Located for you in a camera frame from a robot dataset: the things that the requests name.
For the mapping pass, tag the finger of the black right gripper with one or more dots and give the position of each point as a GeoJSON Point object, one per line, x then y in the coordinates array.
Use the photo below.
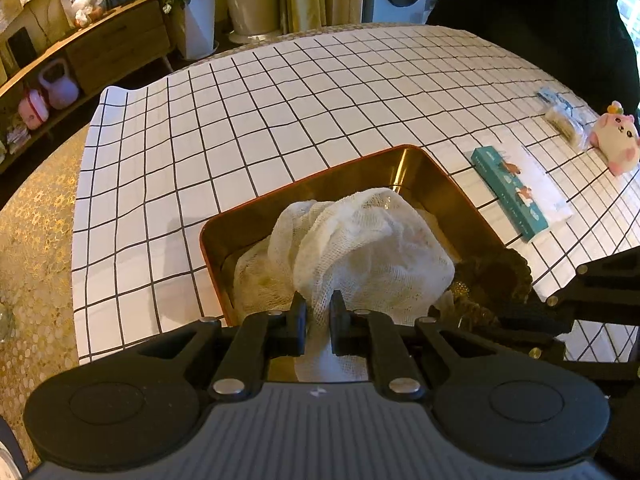
{"type": "Point", "coordinates": [604, 290]}
{"type": "Point", "coordinates": [530, 328]}

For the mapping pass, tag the dark green scrunchie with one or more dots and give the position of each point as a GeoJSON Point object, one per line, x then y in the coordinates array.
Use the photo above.
{"type": "Point", "coordinates": [484, 288]}

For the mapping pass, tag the pink white plush toy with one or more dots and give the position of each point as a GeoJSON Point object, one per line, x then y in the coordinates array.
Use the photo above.
{"type": "Point", "coordinates": [616, 137]}

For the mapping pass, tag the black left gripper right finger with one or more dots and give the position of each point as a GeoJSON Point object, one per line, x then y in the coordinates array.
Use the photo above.
{"type": "Point", "coordinates": [373, 336]}

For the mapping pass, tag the potted green plant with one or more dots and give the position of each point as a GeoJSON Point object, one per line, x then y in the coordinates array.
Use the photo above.
{"type": "Point", "coordinates": [185, 0]}

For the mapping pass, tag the teal white tissue pack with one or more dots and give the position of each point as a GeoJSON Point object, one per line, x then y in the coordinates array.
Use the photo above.
{"type": "Point", "coordinates": [532, 201]}

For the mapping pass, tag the white mesh gauze cloth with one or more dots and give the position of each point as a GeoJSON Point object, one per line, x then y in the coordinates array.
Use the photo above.
{"type": "Point", "coordinates": [371, 246]}

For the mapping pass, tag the purple kettlebell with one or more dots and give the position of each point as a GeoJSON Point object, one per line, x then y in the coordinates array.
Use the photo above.
{"type": "Point", "coordinates": [56, 80]}

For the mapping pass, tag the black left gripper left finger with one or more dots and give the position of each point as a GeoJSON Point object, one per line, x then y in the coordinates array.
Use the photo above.
{"type": "Point", "coordinates": [247, 349]}

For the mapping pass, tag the blue white wet wipe pack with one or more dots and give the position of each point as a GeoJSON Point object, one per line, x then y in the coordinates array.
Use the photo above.
{"type": "Point", "coordinates": [552, 98]}

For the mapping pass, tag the pink small case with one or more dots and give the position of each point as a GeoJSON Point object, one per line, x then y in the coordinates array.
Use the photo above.
{"type": "Point", "coordinates": [33, 109]}

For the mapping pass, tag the white plastic bag on sideboard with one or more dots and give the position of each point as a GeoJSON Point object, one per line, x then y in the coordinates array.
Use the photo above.
{"type": "Point", "coordinates": [86, 12]}

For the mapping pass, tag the cotton swab bag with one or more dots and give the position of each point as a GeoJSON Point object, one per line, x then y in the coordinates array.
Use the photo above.
{"type": "Point", "coordinates": [564, 123]}

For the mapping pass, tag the white black grid tablecloth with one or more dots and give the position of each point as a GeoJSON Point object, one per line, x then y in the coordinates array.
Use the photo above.
{"type": "Point", "coordinates": [161, 160]}

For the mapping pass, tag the black draped cloth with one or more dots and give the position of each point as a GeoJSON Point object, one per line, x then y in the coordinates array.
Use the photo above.
{"type": "Point", "coordinates": [582, 43]}

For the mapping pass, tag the wooden sideboard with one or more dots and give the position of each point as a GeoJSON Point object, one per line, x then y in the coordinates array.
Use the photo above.
{"type": "Point", "coordinates": [126, 39]}

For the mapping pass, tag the red gold metal tin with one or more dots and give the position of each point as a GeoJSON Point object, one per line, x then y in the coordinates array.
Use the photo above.
{"type": "Point", "coordinates": [406, 170]}

